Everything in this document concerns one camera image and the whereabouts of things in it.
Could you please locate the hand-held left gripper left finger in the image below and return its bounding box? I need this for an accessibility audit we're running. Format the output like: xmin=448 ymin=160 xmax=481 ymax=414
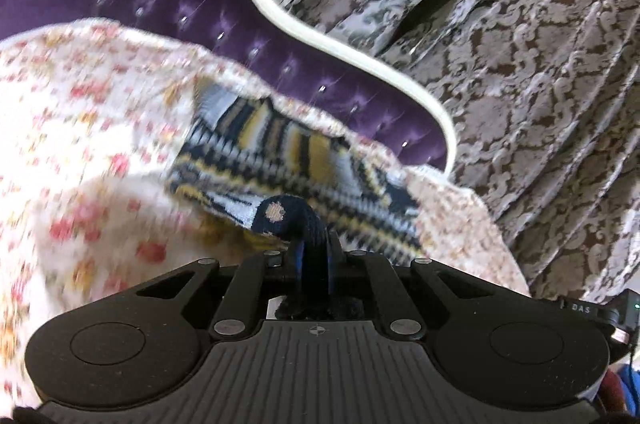
xmin=135 ymin=240 xmax=306 ymax=339

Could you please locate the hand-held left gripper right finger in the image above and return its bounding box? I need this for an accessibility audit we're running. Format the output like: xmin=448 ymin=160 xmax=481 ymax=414
xmin=325 ymin=240 xmax=483 ymax=340

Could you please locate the navy yellow patterned knit sweater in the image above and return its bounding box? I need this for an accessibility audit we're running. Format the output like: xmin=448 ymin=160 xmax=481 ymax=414
xmin=167 ymin=77 xmax=426 ymax=321

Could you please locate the blue and red cloth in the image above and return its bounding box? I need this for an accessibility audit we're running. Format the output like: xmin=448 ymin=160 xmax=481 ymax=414
xmin=597 ymin=354 xmax=640 ymax=412

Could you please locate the grey damask curtain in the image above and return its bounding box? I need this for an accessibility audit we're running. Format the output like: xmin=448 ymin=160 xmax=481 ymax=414
xmin=260 ymin=0 xmax=640 ymax=305

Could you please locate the floral bed sheet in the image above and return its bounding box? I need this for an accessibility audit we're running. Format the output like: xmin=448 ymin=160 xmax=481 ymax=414
xmin=0 ymin=18 xmax=531 ymax=410

